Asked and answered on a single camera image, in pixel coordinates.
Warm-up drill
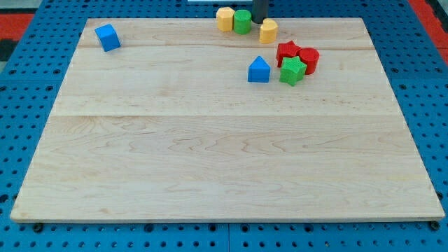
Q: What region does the green cylinder block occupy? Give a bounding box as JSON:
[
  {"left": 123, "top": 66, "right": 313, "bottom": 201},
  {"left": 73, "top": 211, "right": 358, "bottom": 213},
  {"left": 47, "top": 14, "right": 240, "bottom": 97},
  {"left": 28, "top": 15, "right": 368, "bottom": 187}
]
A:
[{"left": 233, "top": 10, "right": 252, "bottom": 34}]

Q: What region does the yellow hexagon block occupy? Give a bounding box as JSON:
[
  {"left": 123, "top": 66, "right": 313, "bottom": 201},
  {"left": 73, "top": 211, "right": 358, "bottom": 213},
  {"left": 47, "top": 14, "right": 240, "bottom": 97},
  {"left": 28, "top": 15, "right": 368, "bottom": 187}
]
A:
[{"left": 216, "top": 7, "right": 235, "bottom": 32}]

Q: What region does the wooden board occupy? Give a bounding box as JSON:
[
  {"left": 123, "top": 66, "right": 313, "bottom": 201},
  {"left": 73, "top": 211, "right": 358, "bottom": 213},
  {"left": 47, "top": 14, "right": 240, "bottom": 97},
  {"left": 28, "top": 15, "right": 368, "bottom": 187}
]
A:
[{"left": 10, "top": 18, "right": 445, "bottom": 223}]

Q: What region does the blue triangle block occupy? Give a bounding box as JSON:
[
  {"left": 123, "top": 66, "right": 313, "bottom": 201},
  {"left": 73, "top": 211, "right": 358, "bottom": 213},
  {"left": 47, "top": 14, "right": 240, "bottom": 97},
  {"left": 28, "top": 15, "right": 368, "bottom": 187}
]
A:
[{"left": 248, "top": 56, "right": 271, "bottom": 83}]

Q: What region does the green star block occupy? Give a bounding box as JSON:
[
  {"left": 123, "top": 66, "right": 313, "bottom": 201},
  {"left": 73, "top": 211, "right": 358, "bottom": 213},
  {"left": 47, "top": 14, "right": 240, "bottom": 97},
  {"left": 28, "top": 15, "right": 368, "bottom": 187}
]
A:
[{"left": 279, "top": 56, "right": 307, "bottom": 87}]

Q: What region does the red star block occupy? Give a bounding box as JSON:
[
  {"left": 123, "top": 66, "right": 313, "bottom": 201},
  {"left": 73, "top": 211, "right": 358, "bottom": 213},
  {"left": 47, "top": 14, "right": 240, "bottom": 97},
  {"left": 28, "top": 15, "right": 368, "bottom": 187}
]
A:
[{"left": 276, "top": 41, "right": 302, "bottom": 68}]

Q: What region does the yellow heart block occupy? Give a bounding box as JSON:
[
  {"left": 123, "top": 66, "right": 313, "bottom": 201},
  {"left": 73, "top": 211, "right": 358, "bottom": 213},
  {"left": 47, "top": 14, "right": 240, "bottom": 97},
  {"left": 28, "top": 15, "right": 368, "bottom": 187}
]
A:
[{"left": 259, "top": 18, "right": 279, "bottom": 44}]

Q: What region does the red cylinder block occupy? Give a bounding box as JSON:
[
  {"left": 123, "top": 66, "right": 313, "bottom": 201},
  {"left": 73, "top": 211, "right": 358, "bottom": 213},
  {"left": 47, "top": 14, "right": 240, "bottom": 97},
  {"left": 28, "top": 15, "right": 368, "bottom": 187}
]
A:
[{"left": 298, "top": 48, "right": 320, "bottom": 75}]

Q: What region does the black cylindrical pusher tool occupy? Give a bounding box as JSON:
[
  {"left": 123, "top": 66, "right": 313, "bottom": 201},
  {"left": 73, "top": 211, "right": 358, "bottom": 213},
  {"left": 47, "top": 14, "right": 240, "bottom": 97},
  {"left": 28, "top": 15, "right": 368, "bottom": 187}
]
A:
[{"left": 251, "top": 0, "right": 269, "bottom": 24}]

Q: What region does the blue cube block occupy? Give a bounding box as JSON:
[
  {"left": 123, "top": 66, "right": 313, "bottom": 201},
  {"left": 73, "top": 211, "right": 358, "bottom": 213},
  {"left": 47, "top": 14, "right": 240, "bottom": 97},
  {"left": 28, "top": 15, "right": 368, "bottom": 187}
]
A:
[{"left": 94, "top": 24, "right": 120, "bottom": 52}]

